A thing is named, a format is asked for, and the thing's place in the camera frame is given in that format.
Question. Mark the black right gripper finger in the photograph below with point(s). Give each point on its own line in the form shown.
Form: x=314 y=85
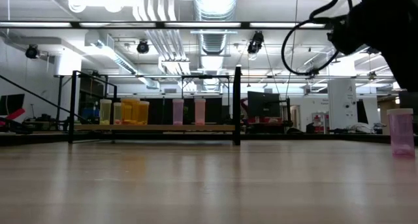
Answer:
x=406 y=73

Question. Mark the large purple medicine bottle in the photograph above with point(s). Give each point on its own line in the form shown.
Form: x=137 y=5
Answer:
x=401 y=132

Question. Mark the amber medicine bottle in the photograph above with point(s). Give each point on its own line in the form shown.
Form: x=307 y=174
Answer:
x=130 y=111
x=144 y=114

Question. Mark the small purple medicine bottle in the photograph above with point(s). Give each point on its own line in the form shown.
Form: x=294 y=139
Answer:
x=178 y=113

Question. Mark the pink medicine bottle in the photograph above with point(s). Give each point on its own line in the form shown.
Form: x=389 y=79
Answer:
x=200 y=113

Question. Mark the black shelf support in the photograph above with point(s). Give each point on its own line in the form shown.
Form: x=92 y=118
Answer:
x=236 y=103
x=72 y=103

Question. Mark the black ceiling spotlight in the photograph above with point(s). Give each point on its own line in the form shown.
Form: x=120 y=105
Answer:
x=31 y=51
x=255 y=42
x=312 y=71
x=142 y=46

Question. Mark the white square pillar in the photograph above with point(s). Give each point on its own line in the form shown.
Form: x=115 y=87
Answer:
x=342 y=103

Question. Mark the person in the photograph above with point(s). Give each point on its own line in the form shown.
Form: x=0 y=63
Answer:
x=244 y=106

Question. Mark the overhead light bar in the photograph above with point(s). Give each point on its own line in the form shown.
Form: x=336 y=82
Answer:
x=202 y=25

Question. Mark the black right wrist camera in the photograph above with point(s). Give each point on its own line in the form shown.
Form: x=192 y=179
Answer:
x=346 y=34

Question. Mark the black metal rig frame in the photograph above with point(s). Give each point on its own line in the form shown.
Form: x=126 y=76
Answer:
x=294 y=137

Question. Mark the silver ventilation duct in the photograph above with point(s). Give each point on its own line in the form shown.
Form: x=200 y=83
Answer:
x=215 y=2

